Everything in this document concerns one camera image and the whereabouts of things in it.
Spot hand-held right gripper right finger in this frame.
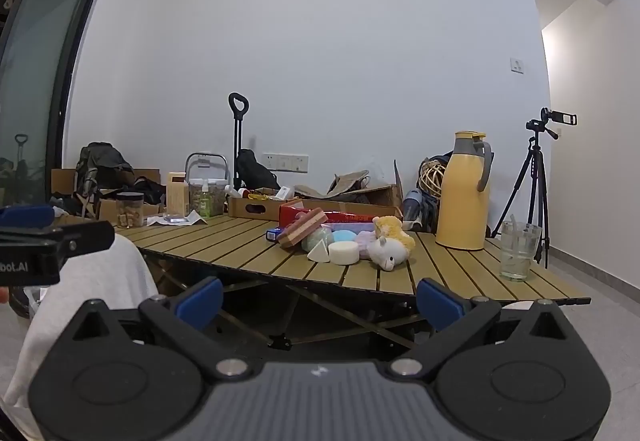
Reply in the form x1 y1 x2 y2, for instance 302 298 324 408
389 278 571 380

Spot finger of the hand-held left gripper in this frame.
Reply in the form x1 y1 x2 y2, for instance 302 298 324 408
0 204 55 229
0 220 116 256

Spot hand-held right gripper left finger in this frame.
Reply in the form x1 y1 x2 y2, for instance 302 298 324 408
71 277 257 380

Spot yellow white plush toy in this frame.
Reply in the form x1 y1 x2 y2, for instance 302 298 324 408
366 216 416 271

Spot purple fluffy plush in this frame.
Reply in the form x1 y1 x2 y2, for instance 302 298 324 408
355 229 381 261

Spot white round sponge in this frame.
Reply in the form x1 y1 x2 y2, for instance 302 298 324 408
328 240 361 266

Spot striped brown sponge block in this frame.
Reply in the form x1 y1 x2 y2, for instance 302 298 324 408
278 208 329 250

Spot clear snack jar black lid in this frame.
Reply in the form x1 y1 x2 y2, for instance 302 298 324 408
115 192 146 228

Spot grey green backpack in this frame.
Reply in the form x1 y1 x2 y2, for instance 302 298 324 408
74 142 137 218

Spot person's white clothing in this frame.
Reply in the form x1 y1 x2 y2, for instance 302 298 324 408
0 233 161 441

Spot clear plastic bag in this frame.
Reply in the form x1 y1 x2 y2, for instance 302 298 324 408
146 210 209 227

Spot black backpack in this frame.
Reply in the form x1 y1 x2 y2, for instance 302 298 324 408
419 194 440 233

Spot clear drinking glass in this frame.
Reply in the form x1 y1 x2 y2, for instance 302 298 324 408
499 220 544 282

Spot light wooden box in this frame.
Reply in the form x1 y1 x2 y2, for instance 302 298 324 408
166 172 191 217

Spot yellow thermos jug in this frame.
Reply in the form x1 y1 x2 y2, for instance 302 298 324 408
434 130 494 251

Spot blue-capped clear bottle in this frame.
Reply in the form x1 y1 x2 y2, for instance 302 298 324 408
403 189 424 225

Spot large cardboard box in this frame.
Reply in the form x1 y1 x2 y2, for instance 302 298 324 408
294 160 404 218

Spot wicker ball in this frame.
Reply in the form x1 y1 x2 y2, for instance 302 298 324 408
418 159 454 200

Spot long red box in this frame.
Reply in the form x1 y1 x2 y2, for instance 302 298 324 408
278 200 402 228

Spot green sponge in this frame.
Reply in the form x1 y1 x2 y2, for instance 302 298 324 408
301 225 336 253

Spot black bag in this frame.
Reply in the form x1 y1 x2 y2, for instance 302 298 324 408
235 148 281 192

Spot glass sliding door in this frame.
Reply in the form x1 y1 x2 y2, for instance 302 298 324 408
0 0 112 208

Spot black tripod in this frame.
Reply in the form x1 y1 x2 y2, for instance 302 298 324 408
492 119 560 270

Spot black folding table frame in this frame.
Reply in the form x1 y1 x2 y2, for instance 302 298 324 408
149 255 417 353

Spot cardboard box with handle hole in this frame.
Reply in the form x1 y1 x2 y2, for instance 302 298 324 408
228 188 301 222

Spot clear container white handle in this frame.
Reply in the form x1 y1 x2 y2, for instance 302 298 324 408
184 152 231 217

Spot white wall outlet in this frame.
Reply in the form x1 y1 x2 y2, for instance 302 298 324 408
263 152 310 172

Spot black trolley handle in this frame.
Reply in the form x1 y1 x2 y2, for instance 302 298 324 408
228 92 250 192

